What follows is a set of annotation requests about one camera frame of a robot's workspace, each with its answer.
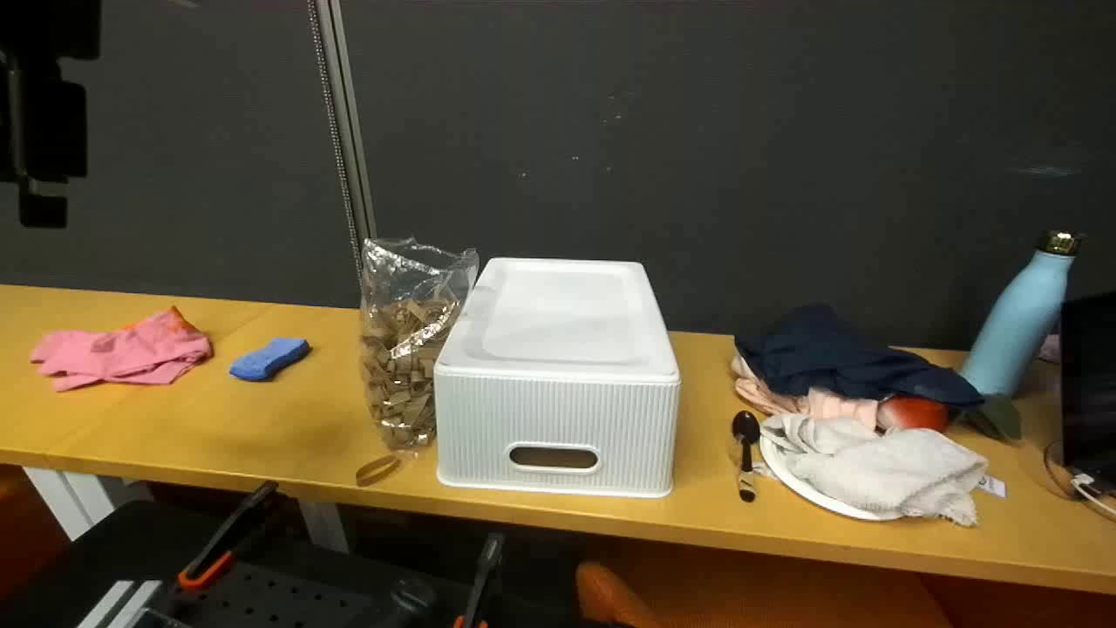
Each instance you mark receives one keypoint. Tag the black perforated cart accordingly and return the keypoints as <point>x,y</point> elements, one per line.
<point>301,594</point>

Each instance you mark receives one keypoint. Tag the pale pink cloth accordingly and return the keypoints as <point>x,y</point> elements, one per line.
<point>837,405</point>

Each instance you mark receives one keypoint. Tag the dark green cloth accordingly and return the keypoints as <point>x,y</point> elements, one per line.
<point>999,416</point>

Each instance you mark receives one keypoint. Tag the white table leg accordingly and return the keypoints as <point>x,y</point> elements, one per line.
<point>321,526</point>
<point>69,500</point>

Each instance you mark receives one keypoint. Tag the navy blue cloth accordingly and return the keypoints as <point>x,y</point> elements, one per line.
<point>837,355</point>

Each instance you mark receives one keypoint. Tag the light blue water bottle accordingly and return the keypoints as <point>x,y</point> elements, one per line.
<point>1021,319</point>

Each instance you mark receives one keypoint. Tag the black spoon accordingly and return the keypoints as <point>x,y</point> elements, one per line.
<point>743,431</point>

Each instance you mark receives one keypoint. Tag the tan rubber band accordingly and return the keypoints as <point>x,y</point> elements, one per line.
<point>359,473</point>

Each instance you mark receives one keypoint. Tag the light grey towel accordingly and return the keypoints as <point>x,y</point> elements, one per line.
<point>883,473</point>

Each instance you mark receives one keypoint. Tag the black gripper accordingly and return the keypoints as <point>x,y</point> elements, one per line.
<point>44,126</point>

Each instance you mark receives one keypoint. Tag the red round object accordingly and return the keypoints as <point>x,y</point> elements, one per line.
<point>923,412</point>

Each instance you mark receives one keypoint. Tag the white plate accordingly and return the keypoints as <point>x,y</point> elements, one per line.
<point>799,489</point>

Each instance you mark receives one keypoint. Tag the white plastic basket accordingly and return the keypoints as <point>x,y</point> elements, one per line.
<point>560,373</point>

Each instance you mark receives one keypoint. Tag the blue sponge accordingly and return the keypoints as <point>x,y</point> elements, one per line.
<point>269,358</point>

